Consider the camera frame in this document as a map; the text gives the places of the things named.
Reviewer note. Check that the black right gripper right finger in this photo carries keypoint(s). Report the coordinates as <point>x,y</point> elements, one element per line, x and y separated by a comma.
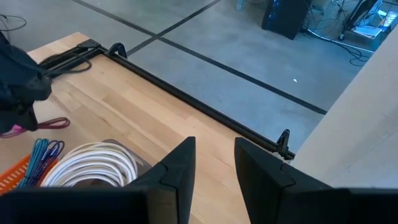
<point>258,174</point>

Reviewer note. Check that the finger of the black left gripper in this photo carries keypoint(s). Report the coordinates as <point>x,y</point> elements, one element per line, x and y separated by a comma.
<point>21,116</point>

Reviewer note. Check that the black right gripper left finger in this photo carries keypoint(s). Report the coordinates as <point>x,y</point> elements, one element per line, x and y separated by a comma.
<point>177,168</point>

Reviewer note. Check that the grey transparent plastic bin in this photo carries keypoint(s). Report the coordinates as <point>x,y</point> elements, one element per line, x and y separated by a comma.
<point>141,161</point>

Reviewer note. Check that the orange plastic basket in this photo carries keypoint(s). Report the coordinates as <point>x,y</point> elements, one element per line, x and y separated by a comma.
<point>12,179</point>

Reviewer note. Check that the black computer tower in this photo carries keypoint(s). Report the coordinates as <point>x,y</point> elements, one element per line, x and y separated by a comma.
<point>283,15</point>

